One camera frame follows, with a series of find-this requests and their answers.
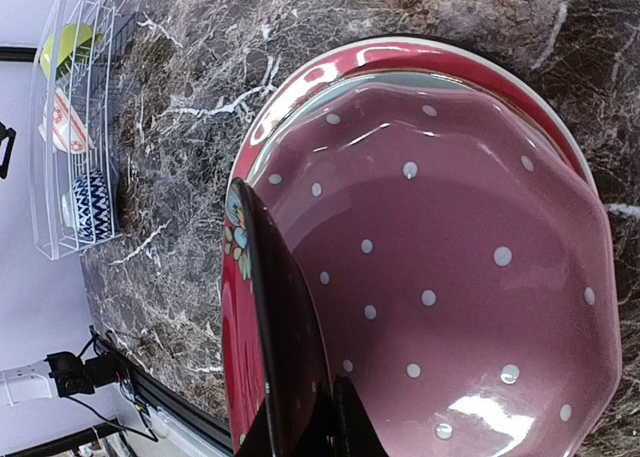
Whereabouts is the white bowl with red pattern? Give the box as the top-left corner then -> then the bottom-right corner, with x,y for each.
52,87 -> 96,155

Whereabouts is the light blue plate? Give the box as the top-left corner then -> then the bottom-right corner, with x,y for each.
245,71 -> 474,183

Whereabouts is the lime green bowl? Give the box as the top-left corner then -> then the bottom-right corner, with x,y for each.
39,23 -> 102,79

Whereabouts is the left black frame post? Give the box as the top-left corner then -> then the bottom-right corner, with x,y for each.
0,46 -> 37,63

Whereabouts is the small blue patterned bowl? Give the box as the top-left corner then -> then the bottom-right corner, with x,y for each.
61,169 -> 114,243

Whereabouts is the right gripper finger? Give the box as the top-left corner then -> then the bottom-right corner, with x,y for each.
239,376 -> 387,456

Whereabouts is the black front rail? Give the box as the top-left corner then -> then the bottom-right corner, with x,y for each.
89,325 -> 233,456

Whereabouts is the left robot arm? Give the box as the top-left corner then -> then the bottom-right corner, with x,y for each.
1,136 -> 89,406

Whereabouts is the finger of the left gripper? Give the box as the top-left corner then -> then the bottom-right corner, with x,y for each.
0,123 -> 16,180

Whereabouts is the pink rimmed plate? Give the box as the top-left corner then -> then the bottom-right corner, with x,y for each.
251,84 -> 621,456

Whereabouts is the white slotted cable duct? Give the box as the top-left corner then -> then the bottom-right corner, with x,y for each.
148,407 -> 232,457

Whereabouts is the white wire dish rack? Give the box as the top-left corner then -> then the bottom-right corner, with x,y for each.
29,0 -> 127,261

